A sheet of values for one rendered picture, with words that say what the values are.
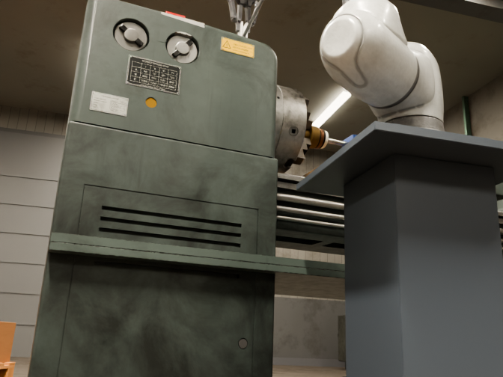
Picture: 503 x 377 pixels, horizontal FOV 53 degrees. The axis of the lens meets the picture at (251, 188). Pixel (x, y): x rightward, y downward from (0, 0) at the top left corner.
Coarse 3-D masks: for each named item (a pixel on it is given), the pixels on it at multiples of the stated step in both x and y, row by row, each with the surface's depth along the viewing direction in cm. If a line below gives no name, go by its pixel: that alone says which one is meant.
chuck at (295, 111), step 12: (288, 96) 174; (300, 96) 176; (288, 108) 171; (300, 108) 173; (288, 120) 170; (300, 120) 172; (288, 132) 170; (300, 132) 172; (288, 144) 172; (300, 144) 173; (276, 156) 173; (288, 156) 174; (288, 168) 179
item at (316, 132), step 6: (312, 126) 187; (306, 132) 187; (312, 132) 186; (318, 132) 187; (324, 132) 189; (312, 138) 186; (318, 138) 187; (324, 138) 188; (312, 144) 188; (318, 144) 189
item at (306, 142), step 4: (304, 140) 185; (308, 140) 186; (304, 144) 183; (308, 144) 185; (304, 148) 182; (300, 152) 180; (304, 152) 183; (300, 156) 179; (304, 156) 179; (288, 160) 177; (292, 160) 177; (296, 160) 179; (300, 160) 180; (284, 164) 178; (288, 164) 178; (296, 164) 181; (300, 164) 181
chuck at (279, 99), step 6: (276, 96) 171; (276, 102) 170; (282, 102) 171; (276, 108) 169; (282, 108) 170; (276, 114) 168; (282, 114) 169; (276, 120) 168; (282, 120) 169; (276, 126) 168; (276, 132) 169; (276, 138) 170; (276, 144) 170
